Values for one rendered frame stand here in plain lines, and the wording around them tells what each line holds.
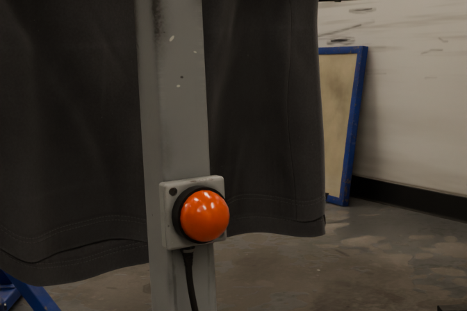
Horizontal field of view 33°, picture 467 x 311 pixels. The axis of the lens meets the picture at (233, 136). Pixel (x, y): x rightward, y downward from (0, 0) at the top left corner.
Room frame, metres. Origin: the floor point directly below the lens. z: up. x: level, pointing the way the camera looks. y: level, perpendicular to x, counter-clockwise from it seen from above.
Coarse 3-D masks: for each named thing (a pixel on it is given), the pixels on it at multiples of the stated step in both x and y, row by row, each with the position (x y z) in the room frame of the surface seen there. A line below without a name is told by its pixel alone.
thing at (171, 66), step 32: (160, 0) 0.58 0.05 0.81; (192, 0) 0.59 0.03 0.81; (160, 32) 0.58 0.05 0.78; (192, 32) 0.59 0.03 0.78; (160, 64) 0.58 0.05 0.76; (192, 64) 0.59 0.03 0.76; (160, 96) 0.58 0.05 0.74; (192, 96) 0.59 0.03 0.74; (160, 128) 0.58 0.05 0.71; (192, 128) 0.59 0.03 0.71; (160, 160) 0.58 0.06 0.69; (192, 160) 0.59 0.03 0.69; (160, 192) 0.57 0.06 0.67; (160, 224) 0.59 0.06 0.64; (160, 256) 0.59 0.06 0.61; (192, 256) 0.58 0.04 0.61; (160, 288) 0.59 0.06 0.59
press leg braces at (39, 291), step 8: (0, 272) 2.34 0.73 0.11; (0, 280) 2.38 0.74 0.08; (8, 280) 2.38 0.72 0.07; (16, 280) 1.95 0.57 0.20; (0, 288) 2.37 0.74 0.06; (8, 288) 2.37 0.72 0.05; (24, 288) 1.94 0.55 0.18; (32, 288) 1.93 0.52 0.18; (40, 288) 1.95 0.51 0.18; (24, 296) 1.94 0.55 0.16; (32, 296) 1.93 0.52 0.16; (40, 296) 1.93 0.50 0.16; (48, 296) 1.94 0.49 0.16; (32, 304) 1.93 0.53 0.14; (40, 304) 1.91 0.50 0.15; (48, 304) 1.92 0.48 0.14; (56, 304) 1.94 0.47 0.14
